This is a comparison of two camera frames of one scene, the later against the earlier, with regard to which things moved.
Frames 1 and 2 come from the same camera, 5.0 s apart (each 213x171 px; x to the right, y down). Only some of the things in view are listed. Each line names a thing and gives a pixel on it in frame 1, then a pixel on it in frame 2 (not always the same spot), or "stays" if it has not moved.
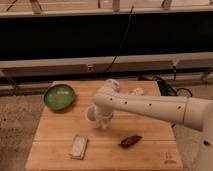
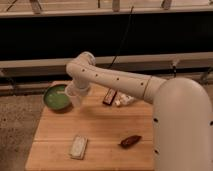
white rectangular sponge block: (78, 147) stays
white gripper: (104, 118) to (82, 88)
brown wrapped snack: (130, 141) stays
